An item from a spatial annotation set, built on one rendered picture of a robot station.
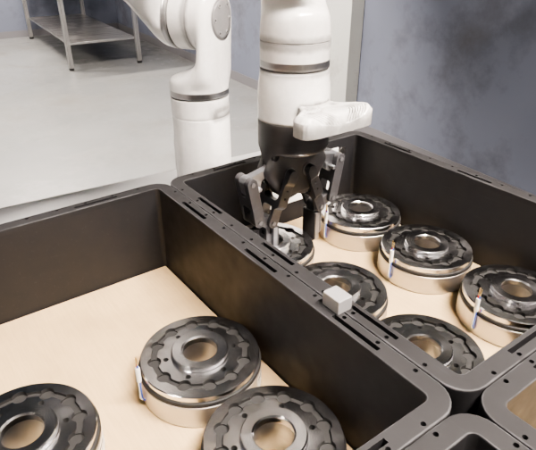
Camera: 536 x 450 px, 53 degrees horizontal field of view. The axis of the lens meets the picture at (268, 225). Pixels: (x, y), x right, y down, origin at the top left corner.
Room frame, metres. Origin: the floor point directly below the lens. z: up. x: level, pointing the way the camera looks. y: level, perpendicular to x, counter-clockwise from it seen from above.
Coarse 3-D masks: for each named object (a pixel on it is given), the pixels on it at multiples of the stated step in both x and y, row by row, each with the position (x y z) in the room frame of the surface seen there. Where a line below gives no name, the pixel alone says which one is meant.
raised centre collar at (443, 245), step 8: (416, 232) 0.54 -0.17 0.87; (424, 232) 0.54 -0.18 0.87; (408, 240) 0.52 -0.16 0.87; (432, 240) 0.53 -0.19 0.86; (440, 240) 0.52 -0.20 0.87; (408, 248) 0.51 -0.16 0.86; (416, 248) 0.51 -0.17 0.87; (424, 248) 0.51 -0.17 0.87; (432, 248) 0.51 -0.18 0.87; (440, 248) 0.51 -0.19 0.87
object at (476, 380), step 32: (256, 160) 0.61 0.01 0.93; (416, 160) 0.62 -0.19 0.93; (192, 192) 0.52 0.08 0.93; (512, 192) 0.52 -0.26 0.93; (224, 224) 0.45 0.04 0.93; (288, 256) 0.39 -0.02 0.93; (320, 288) 0.34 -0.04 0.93; (416, 352) 0.27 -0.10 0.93; (448, 384) 0.24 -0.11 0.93; (480, 384) 0.24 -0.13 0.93
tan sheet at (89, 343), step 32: (128, 288) 0.48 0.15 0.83; (160, 288) 0.48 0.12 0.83; (32, 320) 0.43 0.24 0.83; (64, 320) 0.43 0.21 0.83; (96, 320) 0.43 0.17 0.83; (128, 320) 0.43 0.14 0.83; (160, 320) 0.43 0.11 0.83; (0, 352) 0.38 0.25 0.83; (32, 352) 0.38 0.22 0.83; (64, 352) 0.38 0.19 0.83; (96, 352) 0.38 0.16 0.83; (128, 352) 0.38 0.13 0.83; (0, 384) 0.34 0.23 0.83; (64, 384) 0.34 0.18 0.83; (96, 384) 0.34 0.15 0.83; (128, 384) 0.34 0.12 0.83; (128, 416) 0.30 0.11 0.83; (128, 448) 0.27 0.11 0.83; (160, 448) 0.27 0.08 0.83; (192, 448) 0.27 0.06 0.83
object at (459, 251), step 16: (416, 224) 0.57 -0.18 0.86; (384, 240) 0.53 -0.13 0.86; (400, 240) 0.53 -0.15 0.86; (448, 240) 0.53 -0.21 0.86; (464, 240) 0.53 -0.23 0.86; (400, 256) 0.50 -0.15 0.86; (416, 256) 0.50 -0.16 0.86; (432, 256) 0.50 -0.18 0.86; (448, 256) 0.50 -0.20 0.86; (464, 256) 0.50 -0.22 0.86; (432, 272) 0.47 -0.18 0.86; (448, 272) 0.47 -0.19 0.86
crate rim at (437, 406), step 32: (128, 192) 0.52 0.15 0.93; (160, 192) 0.52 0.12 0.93; (0, 224) 0.45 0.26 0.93; (32, 224) 0.45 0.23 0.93; (256, 256) 0.39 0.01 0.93; (288, 288) 0.34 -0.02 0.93; (352, 320) 0.30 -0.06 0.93; (384, 352) 0.27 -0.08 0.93; (416, 384) 0.24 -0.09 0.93; (416, 416) 0.22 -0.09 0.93; (448, 416) 0.22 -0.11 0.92; (384, 448) 0.19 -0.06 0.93
